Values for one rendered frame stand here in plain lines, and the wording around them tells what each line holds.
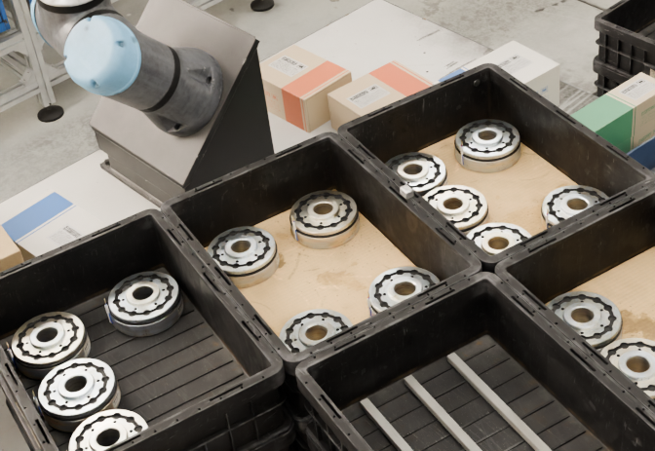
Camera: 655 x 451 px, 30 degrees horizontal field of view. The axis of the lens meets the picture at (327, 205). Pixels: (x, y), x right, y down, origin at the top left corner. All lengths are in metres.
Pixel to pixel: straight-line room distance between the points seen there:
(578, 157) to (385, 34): 0.78
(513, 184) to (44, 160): 1.98
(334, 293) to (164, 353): 0.25
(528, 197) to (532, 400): 0.41
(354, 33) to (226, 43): 0.55
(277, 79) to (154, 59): 0.41
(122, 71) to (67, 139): 1.78
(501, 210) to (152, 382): 0.58
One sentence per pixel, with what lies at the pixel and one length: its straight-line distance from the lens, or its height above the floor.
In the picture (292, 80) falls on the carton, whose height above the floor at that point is 0.77.
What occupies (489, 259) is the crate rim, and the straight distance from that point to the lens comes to 1.62.
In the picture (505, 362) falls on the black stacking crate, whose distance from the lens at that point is 1.63.
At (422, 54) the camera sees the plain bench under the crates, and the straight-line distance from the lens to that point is 2.47.
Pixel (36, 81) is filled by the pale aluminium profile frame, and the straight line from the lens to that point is 3.72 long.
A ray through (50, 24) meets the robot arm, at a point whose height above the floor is 1.06.
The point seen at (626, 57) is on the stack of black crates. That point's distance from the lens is 2.77.
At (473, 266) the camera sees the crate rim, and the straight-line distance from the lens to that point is 1.61.
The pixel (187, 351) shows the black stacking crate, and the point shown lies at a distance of 1.70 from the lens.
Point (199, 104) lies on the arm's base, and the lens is 2.01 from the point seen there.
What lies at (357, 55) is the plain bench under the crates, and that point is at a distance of 2.49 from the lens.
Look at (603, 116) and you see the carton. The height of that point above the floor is 0.82.
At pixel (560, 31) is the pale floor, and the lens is 3.87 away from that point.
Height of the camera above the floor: 2.01
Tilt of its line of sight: 39 degrees down
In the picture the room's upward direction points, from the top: 8 degrees counter-clockwise
